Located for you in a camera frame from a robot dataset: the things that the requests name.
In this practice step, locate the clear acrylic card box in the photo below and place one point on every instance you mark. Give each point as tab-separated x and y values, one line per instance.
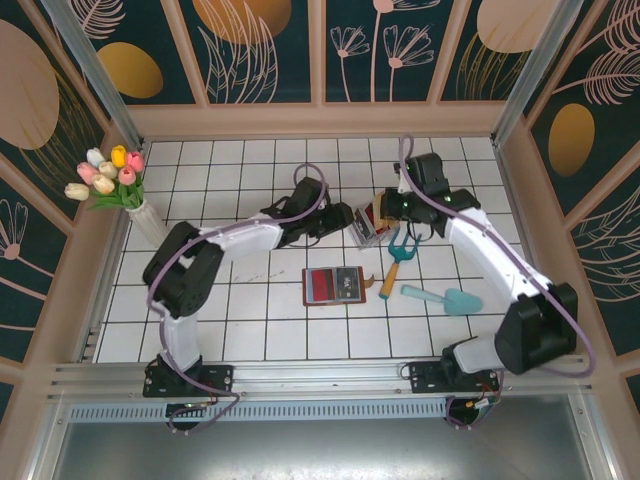
362	235

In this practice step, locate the red card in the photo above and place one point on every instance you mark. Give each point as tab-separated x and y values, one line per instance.
371	222
320	286

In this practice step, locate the brown leather card holder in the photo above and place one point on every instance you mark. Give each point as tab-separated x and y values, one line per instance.
363	295

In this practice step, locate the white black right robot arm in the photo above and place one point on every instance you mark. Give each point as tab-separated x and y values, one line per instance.
490	255

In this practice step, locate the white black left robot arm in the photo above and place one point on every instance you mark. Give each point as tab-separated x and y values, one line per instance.
240	237

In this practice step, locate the teal toy shovel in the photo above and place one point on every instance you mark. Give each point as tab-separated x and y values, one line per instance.
460	302

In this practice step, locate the white ribbed vase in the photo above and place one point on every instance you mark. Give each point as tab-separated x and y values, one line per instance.
150	227

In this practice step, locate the artificial tulip bouquet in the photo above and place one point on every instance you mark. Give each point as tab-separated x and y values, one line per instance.
112	172

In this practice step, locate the grey metal panel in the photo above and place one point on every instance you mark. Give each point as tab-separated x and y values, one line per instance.
320	450

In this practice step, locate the aluminium front rail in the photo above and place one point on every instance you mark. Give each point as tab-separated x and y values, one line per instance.
320	377

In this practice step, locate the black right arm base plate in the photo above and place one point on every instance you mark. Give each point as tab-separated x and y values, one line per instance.
425	377

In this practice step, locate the aluminium frame post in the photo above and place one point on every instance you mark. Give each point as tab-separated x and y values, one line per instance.
95	70
535	70

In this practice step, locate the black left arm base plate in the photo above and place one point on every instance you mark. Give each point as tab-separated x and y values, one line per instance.
220	380

